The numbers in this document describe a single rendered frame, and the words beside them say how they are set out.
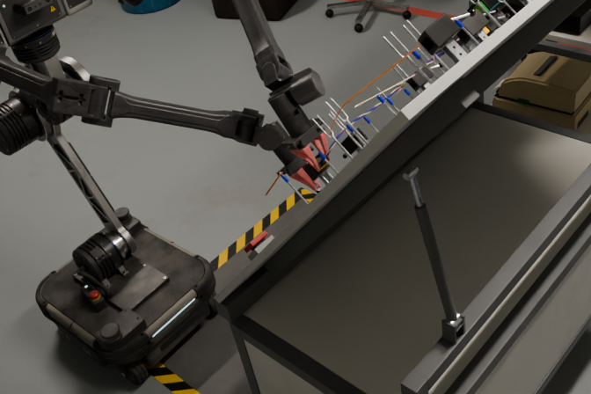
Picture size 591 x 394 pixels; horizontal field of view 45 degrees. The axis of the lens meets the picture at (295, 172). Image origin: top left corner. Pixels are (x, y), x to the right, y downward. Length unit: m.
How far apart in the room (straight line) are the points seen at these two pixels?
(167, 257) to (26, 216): 1.16
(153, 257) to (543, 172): 1.58
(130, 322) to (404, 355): 1.27
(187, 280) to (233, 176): 0.98
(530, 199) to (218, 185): 1.93
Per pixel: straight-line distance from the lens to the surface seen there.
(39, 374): 3.15
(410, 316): 1.84
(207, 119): 1.77
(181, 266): 2.94
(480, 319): 1.58
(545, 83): 2.56
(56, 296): 3.05
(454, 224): 2.06
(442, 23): 1.31
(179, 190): 3.72
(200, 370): 2.88
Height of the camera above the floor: 2.20
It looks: 37 degrees down
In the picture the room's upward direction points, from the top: 12 degrees counter-clockwise
